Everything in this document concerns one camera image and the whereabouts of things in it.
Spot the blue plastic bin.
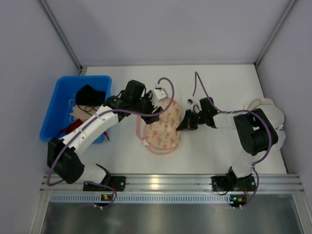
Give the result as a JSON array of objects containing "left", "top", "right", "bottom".
[{"left": 39, "top": 75, "right": 112, "bottom": 142}]

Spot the pink mesh laundry bag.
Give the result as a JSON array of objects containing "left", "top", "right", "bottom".
[{"left": 136, "top": 99, "right": 181, "bottom": 155}]

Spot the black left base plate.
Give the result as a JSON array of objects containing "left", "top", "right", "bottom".
[{"left": 83, "top": 175, "right": 126, "bottom": 192}]

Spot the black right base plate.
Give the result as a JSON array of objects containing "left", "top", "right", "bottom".
[{"left": 212, "top": 175, "right": 256, "bottom": 194}]

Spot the aluminium front rail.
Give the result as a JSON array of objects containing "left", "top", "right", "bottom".
[{"left": 40, "top": 173, "right": 303, "bottom": 193}]

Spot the red bra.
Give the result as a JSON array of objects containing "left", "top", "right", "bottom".
[{"left": 56, "top": 119, "right": 110, "bottom": 144}]

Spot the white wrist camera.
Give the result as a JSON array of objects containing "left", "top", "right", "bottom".
[
  {"left": 151, "top": 84, "right": 168, "bottom": 107},
  {"left": 187, "top": 97, "right": 198, "bottom": 108}
]

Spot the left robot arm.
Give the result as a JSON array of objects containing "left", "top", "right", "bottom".
[{"left": 47, "top": 80, "right": 168, "bottom": 184}]

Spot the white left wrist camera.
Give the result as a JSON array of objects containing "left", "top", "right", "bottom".
[{"left": 151, "top": 84, "right": 168, "bottom": 107}]

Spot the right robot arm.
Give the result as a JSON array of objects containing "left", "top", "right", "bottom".
[{"left": 177, "top": 97, "right": 285, "bottom": 179}]

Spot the black bra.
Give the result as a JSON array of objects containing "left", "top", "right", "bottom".
[{"left": 75, "top": 85, "right": 106, "bottom": 106}]

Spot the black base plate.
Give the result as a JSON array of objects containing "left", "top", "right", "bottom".
[
  {"left": 83, "top": 175, "right": 126, "bottom": 192},
  {"left": 212, "top": 175, "right": 256, "bottom": 194}
]

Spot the white slotted cable duct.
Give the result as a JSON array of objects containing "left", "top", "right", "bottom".
[{"left": 50, "top": 194, "right": 243, "bottom": 204}]

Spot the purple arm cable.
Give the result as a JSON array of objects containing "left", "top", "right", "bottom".
[
  {"left": 191, "top": 71, "right": 273, "bottom": 208},
  {"left": 46, "top": 77, "right": 175, "bottom": 208}
]

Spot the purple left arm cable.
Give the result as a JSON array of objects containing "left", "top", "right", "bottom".
[{"left": 46, "top": 77, "right": 175, "bottom": 208}]

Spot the white blue mesh laundry bag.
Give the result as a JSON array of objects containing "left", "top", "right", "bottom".
[{"left": 263, "top": 105, "right": 286, "bottom": 153}]

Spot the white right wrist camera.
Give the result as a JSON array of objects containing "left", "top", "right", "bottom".
[{"left": 187, "top": 97, "right": 198, "bottom": 108}]

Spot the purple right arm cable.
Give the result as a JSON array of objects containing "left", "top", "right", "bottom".
[{"left": 191, "top": 71, "right": 273, "bottom": 208}]

